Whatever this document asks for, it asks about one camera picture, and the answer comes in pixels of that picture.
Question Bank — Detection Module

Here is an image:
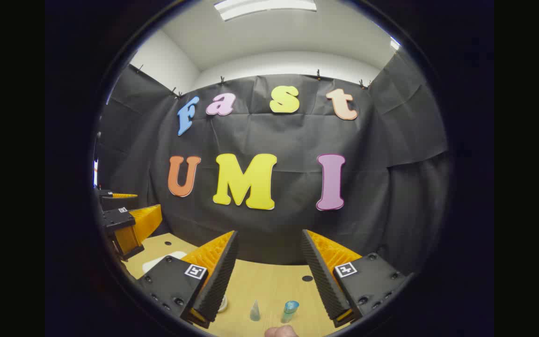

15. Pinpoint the blue green capped bottle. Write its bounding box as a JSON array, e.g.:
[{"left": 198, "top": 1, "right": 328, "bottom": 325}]
[{"left": 281, "top": 300, "right": 300, "bottom": 324}]

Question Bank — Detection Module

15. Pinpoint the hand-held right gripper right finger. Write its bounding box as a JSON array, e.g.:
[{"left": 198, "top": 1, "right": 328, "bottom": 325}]
[{"left": 301, "top": 229, "right": 413, "bottom": 329}]

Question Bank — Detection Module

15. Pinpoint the black backdrop cloth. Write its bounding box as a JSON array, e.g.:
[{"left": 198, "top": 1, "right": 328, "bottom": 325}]
[{"left": 95, "top": 49, "right": 450, "bottom": 277}]

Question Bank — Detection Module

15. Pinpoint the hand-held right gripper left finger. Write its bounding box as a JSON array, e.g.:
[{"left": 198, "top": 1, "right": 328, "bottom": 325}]
[{"left": 136, "top": 230, "right": 240, "bottom": 329}]

